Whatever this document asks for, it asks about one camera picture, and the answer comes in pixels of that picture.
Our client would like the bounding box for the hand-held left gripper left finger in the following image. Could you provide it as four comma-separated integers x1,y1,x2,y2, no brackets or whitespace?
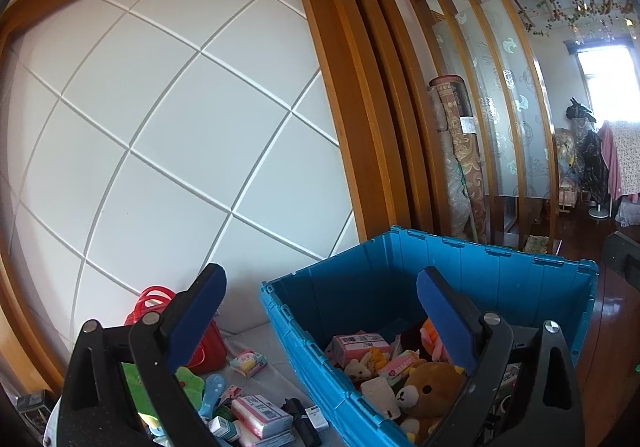
52,263,228,447

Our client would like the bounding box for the ceiling vine decoration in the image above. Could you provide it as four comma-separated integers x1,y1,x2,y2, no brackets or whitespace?
510,0,640,36

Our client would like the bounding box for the brown bear plush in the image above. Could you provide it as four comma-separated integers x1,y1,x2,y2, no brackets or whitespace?
397,361,468,444

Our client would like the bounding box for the yellow plush with green hat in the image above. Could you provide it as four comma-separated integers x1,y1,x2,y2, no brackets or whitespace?
120,361,206,434

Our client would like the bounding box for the light blue plastic toy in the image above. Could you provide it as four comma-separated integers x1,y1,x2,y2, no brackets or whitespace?
197,373,226,420

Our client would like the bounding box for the red plastic carry case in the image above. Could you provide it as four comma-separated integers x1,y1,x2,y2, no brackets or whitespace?
124,286,228,375

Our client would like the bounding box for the rolled patterned carpet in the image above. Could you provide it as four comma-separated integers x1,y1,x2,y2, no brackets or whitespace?
427,74,493,245

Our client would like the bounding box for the wooden glass partition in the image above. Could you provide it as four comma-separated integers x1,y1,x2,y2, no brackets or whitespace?
402,0,561,258

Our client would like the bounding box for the pastel striped pack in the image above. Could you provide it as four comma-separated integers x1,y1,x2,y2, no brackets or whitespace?
229,349,268,379

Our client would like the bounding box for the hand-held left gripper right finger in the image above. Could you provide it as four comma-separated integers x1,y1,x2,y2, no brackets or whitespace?
416,266,586,447

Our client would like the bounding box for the window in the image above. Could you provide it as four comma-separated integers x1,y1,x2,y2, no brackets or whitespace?
564,39,640,128

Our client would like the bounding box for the pink hanging cloth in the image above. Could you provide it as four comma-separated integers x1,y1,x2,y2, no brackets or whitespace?
597,119,640,228

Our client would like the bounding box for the small cream plush bunny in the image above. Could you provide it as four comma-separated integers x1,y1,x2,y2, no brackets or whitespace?
344,358,374,386

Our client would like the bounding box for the patterned floor cushion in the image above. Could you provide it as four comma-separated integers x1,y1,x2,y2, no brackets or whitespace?
522,236,552,256

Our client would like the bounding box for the dark grey panel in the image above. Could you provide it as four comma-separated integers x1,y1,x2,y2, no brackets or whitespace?
600,231,640,289

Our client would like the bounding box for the small wooden chair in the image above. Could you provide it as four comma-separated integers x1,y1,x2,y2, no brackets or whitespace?
557,177,582,216

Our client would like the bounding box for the pink tissue pack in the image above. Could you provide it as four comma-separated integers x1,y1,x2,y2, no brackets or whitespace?
325,333,392,370
377,349,422,384
230,394,294,439

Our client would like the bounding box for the black pouch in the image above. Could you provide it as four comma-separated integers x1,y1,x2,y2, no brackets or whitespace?
281,398,323,447

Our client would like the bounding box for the dark box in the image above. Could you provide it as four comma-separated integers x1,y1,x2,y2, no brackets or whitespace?
15,389,57,428

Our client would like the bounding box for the white paper packet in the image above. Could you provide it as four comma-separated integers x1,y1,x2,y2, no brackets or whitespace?
360,376,402,421

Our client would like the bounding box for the blue plastic storage bin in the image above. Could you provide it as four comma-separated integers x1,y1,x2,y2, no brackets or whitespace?
260,226,600,447

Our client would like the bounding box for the small green white box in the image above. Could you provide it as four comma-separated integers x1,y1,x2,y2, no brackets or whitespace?
207,414,242,443

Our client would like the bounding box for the black hanging garment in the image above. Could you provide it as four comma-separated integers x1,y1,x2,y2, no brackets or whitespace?
565,97,609,204

